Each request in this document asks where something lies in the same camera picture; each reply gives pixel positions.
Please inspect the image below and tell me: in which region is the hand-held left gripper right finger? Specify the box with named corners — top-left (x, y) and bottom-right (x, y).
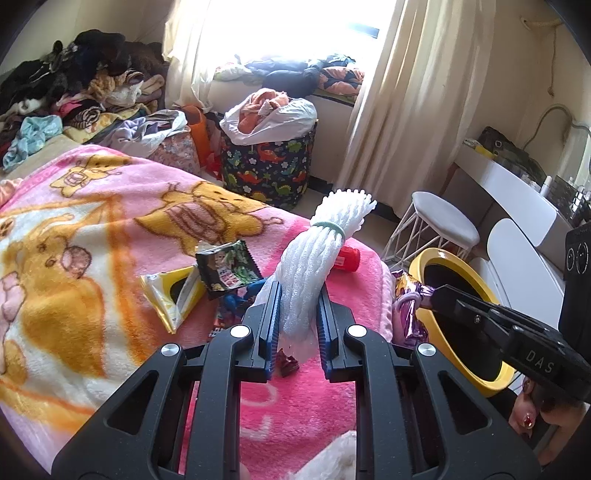
top-left (316, 286), bottom-right (541, 480)

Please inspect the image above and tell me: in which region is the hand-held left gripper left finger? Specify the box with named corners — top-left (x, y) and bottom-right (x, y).
top-left (51, 279), bottom-right (283, 480)

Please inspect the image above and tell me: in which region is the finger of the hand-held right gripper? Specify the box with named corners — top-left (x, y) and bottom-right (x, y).
top-left (431, 284), bottom-right (567, 357)

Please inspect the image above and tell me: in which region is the white foam fruit net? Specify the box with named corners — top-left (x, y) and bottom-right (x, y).
top-left (272, 187), bottom-right (377, 356)

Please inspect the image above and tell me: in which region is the purple foil snack wrapper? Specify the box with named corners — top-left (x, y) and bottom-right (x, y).
top-left (392, 271), bottom-right (437, 347)

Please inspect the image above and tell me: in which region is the yellow round trash bin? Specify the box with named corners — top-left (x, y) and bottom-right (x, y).
top-left (409, 248), bottom-right (515, 398)

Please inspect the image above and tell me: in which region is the red cylindrical container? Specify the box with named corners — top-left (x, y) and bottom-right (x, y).
top-left (335, 244), bottom-right (361, 273)

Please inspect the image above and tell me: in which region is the person's right hand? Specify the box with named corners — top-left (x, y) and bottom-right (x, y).
top-left (508, 376), bottom-right (591, 467)

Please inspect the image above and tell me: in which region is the blue red snack wrapper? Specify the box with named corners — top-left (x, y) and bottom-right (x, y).
top-left (215, 279), bottom-right (273, 342)

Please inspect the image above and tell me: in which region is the dark red candy wrapper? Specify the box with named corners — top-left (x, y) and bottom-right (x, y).
top-left (277, 348), bottom-right (300, 377)

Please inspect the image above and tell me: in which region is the white drawer cabinet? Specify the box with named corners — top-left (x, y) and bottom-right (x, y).
top-left (468, 218), bottom-right (566, 324)

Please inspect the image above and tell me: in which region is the green black snack packet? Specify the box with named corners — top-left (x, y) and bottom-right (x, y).
top-left (195, 240), bottom-right (264, 301)

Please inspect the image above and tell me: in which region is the dark clear organizer box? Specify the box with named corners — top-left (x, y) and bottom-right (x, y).
top-left (551, 175), bottom-right (591, 227)

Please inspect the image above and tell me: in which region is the green rubber band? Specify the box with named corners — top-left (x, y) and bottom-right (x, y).
top-left (310, 222), bottom-right (346, 238)

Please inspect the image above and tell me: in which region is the yellow white wrapper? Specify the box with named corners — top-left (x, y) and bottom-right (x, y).
top-left (140, 265), bottom-right (206, 333)

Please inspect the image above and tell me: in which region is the white crumpled tissue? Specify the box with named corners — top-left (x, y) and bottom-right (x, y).
top-left (281, 431), bottom-right (358, 480)

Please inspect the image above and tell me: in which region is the white vanity desk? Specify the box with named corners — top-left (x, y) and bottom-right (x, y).
top-left (452, 138), bottom-right (573, 241)

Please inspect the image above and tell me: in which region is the dinosaur print fabric basket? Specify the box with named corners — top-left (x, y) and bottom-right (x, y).
top-left (219, 124), bottom-right (319, 210)

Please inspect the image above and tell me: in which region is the small yellow box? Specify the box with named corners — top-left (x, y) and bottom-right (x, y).
top-left (464, 138), bottom-right (497, 160)

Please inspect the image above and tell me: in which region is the camouflage bag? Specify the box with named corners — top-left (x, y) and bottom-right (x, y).
top-left (478, 127), bottom-right (548, 183)

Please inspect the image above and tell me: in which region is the pink cartoon bear blanket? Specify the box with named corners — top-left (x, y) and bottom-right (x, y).
top-left (0, 144), bottom-right (393, 480)

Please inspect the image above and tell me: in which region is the pink floral bag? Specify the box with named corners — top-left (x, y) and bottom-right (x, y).
top-left (150, 131), bottom-right (204, 174)

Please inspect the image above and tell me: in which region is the orange bag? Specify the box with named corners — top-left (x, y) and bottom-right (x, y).
top-left (181, 105), bottom-right (218, 155)

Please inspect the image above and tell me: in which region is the white plastic bag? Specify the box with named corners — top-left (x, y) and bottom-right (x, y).
top-left (219, 97), bottom-right (319, 146)

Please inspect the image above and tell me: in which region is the cream thick curtain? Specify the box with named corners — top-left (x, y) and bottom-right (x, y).
top-left (337, 0), bottom-right (497, 217)

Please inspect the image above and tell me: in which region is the orange cloth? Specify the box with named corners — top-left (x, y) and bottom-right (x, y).
top-left (240, 89), bottom-right (291, 132)

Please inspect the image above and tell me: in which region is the white grey garment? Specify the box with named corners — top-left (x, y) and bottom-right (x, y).
top-left (99, 110), bottom-right (188, 158)

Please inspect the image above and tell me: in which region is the pile of bedding and jackets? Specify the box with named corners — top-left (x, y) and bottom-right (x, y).
top-left (215, 54), bottom-right (365, 97)

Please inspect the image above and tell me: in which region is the cream sheer curtain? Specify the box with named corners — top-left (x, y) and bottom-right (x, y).
top-left (164, 0), bottom-right (222, 112)

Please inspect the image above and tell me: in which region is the window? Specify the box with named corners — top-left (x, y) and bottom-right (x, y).
top-left (203, 0), bottom-right (402, 65)

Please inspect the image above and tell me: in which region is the light blue garment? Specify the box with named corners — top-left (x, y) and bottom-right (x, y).
top-left (2, 115), bottom-right (63, 171)

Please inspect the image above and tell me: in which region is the pile of dark clothes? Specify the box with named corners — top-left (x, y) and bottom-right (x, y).
top-left (0, 28), bottom-right (169, 144)

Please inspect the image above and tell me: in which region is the white wire stool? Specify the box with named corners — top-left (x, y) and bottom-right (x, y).
top-left (381, 191), bottom-right (481, 273)

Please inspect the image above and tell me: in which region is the wavy frame mirror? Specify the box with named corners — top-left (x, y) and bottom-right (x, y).
top-left (529, 104), bottom-right (591, 185)

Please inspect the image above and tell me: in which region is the thin wall cable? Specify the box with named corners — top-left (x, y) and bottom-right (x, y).
top-left (519, 16), bottom-right (566, 97)

